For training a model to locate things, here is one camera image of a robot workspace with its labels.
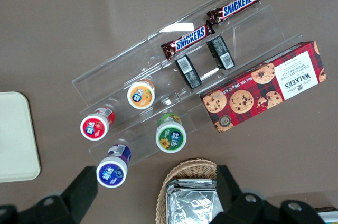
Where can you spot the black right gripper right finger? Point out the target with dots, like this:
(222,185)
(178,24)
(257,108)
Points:
(251,210)

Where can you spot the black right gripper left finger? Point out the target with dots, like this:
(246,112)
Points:
(52,208)

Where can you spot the beige plastic tray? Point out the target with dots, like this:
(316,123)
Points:
(16,139)

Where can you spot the light wicker basket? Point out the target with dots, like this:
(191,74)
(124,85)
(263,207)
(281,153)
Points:
(182,168)

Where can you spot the white rectangular snack tray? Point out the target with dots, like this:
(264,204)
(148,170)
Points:
(333,217)

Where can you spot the silver foil pack stack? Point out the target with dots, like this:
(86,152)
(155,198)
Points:
(190,203)

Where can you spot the blue lid gum jar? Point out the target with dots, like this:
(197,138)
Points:
(111,172)

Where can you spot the red lid gum jar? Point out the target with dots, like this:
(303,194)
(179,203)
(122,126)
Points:
(94,126)

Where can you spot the green lid gum jar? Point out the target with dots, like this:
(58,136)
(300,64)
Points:
(171,136)

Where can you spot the red tartan cookie box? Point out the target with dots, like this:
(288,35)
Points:
(264,89)

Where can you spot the orange lid gum jar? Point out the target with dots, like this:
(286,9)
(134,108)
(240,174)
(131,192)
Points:
(140,96)

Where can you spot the small black carton box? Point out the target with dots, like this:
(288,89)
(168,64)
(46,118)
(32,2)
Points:
(221,52)
(188,72)

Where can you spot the clear acrylic step display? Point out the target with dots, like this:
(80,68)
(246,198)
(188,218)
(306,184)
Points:
(118,68)

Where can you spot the snickers chocolate bar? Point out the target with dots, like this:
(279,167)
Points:
(237,4)
(188,40)

